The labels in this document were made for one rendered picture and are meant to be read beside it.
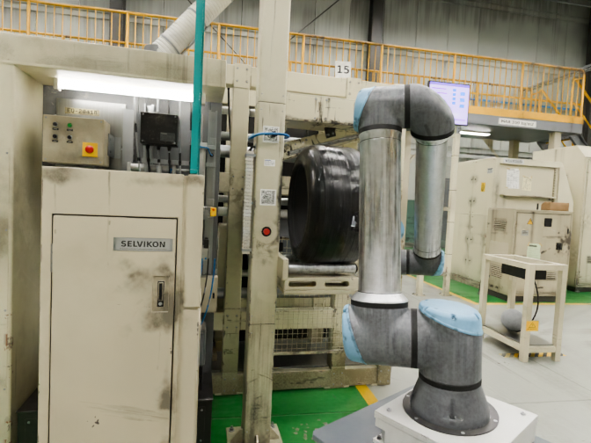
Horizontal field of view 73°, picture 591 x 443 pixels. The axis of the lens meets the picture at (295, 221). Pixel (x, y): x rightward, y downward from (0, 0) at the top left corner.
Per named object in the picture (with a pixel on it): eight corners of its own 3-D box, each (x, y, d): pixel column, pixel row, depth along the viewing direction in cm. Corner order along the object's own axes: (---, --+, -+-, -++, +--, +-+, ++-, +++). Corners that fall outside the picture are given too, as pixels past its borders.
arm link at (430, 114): (456, 73, 105) (441, 261, 145) (407, 77, 108) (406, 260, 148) (460, 88, 96) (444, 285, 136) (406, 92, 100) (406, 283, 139)
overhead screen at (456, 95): (426, 122, 525) (429, 80, 522) (424, 123, 530) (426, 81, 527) (467, 126, 536) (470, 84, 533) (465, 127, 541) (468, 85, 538)
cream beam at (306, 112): (278, 119, 210) (280, 90, 209) (270, 127, 234) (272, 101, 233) (384, 129, 224) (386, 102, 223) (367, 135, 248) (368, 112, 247)
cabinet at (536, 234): (508, 302, 529) (516, 208, 522) (481, 292, 586) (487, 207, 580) (567, 302, 545) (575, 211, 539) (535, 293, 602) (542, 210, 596)
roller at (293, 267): (283, 264, 186) (284, 273, 185) (286, 262, 182) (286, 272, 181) (353, 265, 194) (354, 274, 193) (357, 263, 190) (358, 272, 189)
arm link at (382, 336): (411, 376, 96) (412, 72, 100) (339, 369, 100) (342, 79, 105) (410, 359, 110) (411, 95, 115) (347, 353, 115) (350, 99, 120)
